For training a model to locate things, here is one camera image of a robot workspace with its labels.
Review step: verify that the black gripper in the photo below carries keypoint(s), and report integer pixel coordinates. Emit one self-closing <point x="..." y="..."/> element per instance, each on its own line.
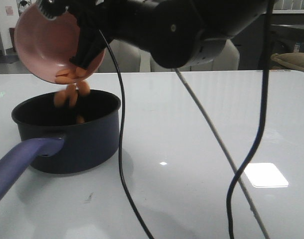
<point x="89" y="14"/>

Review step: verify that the orange ham pieces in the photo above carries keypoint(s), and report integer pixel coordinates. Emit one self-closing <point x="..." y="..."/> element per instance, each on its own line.
<point x="76" y="86"/>

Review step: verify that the pink bowl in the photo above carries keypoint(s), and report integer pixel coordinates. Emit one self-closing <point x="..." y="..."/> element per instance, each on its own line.
<point x="46" y="46"/>

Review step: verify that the dark blue saucepan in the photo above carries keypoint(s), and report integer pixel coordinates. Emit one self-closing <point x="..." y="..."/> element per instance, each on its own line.
<point x="62" y="140"/>

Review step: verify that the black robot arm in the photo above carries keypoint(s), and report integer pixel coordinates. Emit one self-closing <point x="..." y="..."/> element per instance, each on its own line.
<point x="176" y="33"/>

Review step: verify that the left grey upholstered chair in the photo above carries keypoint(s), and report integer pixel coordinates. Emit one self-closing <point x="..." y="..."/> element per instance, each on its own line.
<point x="129" y="59"/>

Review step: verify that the grey upholstered chair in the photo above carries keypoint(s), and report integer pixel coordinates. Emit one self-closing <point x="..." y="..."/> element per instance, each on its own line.
<point x="129" y="59"/>
<point x="227" y="60"/>

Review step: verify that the red bin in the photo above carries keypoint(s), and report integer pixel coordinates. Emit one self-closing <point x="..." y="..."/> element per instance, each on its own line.
<point x="12" y="33"/>

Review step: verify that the right grey upholstered chair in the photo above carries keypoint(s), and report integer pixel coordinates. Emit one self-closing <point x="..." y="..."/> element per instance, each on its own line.
<point x="227" y="60"/>

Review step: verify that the dark kitchen counter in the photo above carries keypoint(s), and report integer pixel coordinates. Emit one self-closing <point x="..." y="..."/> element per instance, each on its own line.
<point x="250" y="41"/>

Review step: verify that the dark side table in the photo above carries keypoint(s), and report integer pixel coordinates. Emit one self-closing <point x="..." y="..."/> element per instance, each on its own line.
<point x="286" y="38"/>

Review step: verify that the tan cushion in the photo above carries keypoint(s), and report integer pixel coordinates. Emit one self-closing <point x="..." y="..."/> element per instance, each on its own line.
<point x="289" y="61"/>

